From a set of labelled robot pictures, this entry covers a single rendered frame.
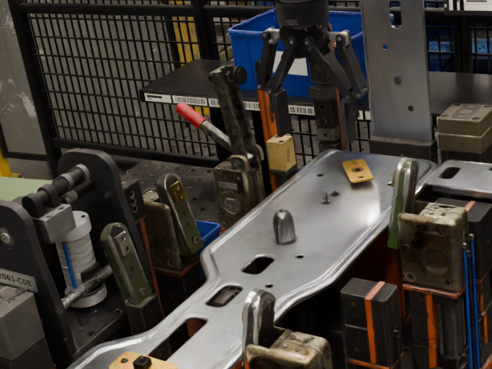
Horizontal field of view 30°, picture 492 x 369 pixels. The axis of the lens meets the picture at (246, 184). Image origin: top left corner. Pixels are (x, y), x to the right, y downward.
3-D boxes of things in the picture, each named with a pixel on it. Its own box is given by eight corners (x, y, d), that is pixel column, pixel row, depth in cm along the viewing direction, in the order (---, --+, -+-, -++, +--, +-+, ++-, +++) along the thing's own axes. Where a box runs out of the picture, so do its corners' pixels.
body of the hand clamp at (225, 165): (271, 351, 163) (242, 171, 148) (239, 343, 166) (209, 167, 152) (288, 333, 167) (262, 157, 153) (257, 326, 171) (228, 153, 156)
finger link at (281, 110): (276, 95, 140) (271, 94, 141) (281, 137, 143) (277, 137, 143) (285, 88, 142) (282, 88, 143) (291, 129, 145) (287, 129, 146)
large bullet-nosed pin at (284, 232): (291, 255, 135) (285, 215, 132) (272, 252, 137) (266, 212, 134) (301, 244, 137) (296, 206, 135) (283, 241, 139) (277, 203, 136)
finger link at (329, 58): (313, 34, 136) (320, 28, 135) (356, 95, 136) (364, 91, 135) (300, 42, 133) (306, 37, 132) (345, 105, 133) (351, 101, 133)
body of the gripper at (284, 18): (262, 1, 131) (270, 64, 135) (313, 3, 127) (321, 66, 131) (288, -13, 137) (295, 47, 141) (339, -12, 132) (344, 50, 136)
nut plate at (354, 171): (363, 158, 156) (364, 165, 157) (341, 162, 156) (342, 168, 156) (373, 178, 148) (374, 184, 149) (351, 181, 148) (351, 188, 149)
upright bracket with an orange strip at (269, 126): (295, 315, 172) (259, 61, 152) (289, 313, 173) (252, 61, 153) (303, 307, 174) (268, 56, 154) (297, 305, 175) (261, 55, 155)
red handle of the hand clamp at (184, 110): (246, 161, 148) (172, 105, 152) (241, 170, 150) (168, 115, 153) (260, 151, 151) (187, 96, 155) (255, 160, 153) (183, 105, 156)
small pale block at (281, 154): (307, 326, 168) (282, 143, 153) (291, 323, 170) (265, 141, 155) (317, 316, 171) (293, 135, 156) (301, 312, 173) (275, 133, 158)
